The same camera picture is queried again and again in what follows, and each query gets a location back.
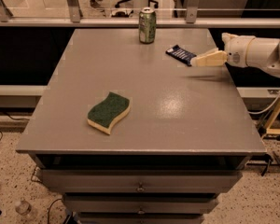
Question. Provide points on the green soda can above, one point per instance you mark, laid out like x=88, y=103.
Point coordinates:
x=147, y=25

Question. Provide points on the grey drawer cabinet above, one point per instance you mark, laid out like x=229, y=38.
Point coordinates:
x=186, y=138

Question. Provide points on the top drawer knob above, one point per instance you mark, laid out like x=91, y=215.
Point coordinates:
x=140, y=188

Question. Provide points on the drawer knob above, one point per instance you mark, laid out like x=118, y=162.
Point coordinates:
x=140, y=188
x=141, y=211

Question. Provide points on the wooden frame stand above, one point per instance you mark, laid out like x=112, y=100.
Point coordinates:
x=268, y=126

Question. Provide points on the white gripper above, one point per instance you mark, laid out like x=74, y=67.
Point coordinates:
x=237, y=50

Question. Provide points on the blue rxbar blueberry wrapper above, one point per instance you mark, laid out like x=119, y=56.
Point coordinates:
x=181, y=55

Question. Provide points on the green and yellow sponge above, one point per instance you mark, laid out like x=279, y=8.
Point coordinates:
x=110, y=111

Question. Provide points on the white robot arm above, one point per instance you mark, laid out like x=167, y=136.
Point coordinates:
x=264, y=54

